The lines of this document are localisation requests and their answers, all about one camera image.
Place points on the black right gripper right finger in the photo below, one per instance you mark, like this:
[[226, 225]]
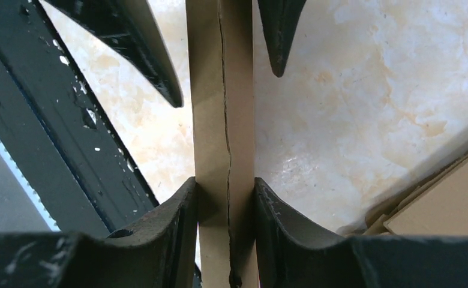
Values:
[[293, 251]]

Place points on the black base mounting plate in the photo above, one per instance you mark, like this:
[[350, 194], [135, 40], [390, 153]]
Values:
[[55, 130]]

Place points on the cardboard sheet pile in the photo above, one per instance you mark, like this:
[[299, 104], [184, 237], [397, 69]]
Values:
[[438, 205]]

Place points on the cardboard box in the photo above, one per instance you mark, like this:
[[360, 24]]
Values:
[[220, 48]]

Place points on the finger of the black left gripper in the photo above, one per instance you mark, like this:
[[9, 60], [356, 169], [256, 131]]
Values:
[[130, 29], [279, 22]]

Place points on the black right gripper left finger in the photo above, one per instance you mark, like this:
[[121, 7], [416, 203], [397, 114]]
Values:
[[157, 250]]

